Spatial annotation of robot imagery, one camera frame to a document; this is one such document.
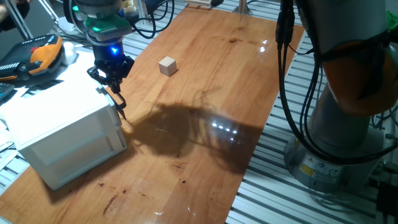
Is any white drawer with black handle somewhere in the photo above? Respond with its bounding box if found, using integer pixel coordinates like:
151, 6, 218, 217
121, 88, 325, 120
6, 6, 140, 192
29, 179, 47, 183
29, 86, 127, 166

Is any grey metal pole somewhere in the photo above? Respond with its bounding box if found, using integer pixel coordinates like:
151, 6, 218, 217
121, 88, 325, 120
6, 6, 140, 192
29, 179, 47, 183
2, 0, 34, 41

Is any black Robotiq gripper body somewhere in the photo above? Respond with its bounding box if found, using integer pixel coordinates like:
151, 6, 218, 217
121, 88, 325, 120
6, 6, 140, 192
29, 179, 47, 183
86, 32, 126, 75

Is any white drawer without metal handle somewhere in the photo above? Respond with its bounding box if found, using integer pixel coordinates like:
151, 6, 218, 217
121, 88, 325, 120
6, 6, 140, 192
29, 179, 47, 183
49, 136, 123, 185

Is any aluminium frame profile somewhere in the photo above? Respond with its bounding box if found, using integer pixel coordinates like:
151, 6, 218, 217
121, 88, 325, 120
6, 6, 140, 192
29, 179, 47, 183
232, 0, 253, 16

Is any orange black teach pendant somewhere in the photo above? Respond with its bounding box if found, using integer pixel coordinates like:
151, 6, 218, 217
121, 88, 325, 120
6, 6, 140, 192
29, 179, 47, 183
0, 34, 65, 82

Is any white plastic drawer cabinet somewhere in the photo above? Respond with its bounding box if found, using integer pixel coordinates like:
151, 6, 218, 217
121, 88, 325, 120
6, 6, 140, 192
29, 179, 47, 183
1, 77, 127, 191

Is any glossy brown wooden board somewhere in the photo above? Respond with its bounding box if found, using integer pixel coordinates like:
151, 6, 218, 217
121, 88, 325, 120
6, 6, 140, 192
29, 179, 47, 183
0, 6, 306, 224

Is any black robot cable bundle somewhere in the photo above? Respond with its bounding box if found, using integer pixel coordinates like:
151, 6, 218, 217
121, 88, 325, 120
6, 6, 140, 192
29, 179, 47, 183
130, 0, 398, 166

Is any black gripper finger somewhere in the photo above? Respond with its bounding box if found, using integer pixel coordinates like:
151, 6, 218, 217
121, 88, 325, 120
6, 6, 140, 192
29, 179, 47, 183
86, 65, 121, 94
113, 55, 136, 91

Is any light wooden cube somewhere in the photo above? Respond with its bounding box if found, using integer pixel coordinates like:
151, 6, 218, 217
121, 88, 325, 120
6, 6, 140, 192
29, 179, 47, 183
158, 56, 178, 78

